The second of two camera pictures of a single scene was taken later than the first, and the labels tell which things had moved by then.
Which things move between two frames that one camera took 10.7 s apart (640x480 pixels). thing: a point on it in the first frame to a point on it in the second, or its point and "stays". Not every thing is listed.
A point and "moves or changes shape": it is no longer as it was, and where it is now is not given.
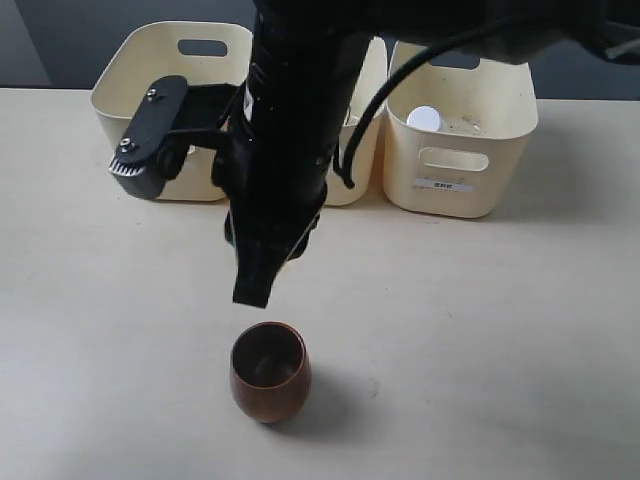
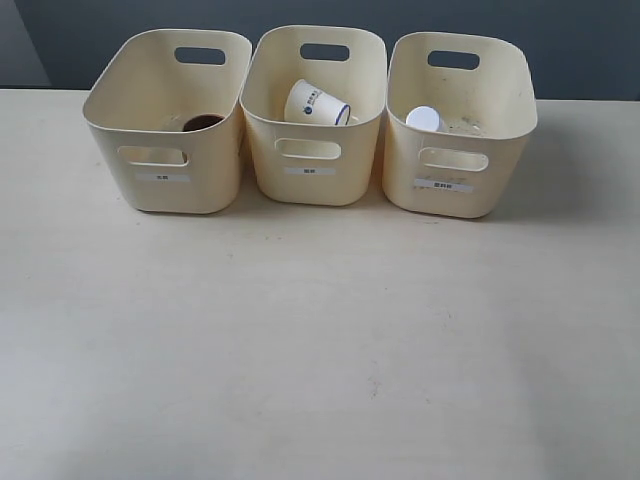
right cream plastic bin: [461, 169] stays
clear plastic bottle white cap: [424, 117] stays
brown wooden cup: [271, 371] moves or changes shape
